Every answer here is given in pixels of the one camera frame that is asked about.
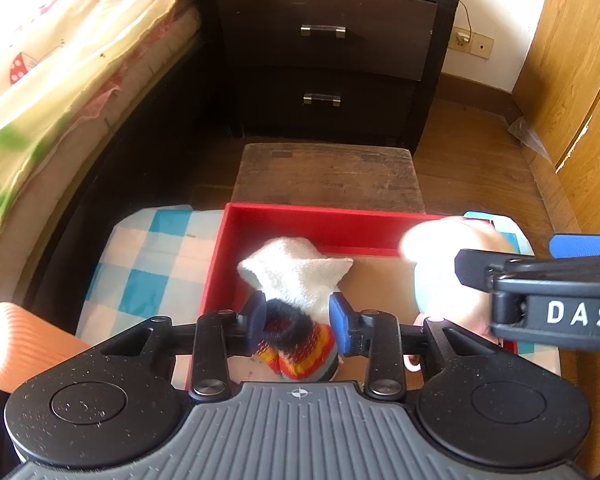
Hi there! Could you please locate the pink pig plush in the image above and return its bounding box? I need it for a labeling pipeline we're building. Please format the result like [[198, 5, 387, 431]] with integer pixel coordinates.
[[399, 217, 514, 342]]

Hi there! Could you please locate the striped knitted sock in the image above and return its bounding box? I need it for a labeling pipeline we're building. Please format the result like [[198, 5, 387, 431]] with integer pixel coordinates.
[[256, 299, 339, 382]]

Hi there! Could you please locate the white green terry towel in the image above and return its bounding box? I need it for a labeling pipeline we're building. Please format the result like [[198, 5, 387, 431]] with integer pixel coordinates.
[[237, 237, 353, 324]]

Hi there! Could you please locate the red cardboard box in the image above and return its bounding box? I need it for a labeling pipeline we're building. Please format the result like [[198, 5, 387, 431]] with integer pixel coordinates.
[[187, 201, 520, 391]]

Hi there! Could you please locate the blue white checkered tablecloth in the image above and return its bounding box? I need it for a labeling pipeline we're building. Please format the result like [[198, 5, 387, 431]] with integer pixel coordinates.
[[76, 205, 223, 344]]

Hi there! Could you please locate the small wooden stool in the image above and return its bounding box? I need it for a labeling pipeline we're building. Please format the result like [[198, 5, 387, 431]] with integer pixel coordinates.
[[232, 142, 426, 214]]

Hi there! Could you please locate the wooden wardrobe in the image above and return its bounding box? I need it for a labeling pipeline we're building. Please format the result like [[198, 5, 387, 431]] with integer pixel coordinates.
[[513, 0, 600, 233]]

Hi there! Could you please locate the peach ribbed bottle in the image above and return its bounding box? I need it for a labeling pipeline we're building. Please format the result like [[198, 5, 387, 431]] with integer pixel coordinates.
[[0, 302, 90, 393]]

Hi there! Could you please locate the dark wooden nightstand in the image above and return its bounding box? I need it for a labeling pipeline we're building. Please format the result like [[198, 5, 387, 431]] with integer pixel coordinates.
[[198, 0, 460, 151]]

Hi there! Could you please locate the floral bed blanket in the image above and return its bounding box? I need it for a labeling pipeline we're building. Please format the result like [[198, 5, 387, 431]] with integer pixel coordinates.
[[0, 0, 178, 229]]

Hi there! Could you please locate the wall power outlet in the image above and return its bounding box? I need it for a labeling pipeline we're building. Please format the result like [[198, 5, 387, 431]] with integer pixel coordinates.
[[449, 26, 494, 60]]

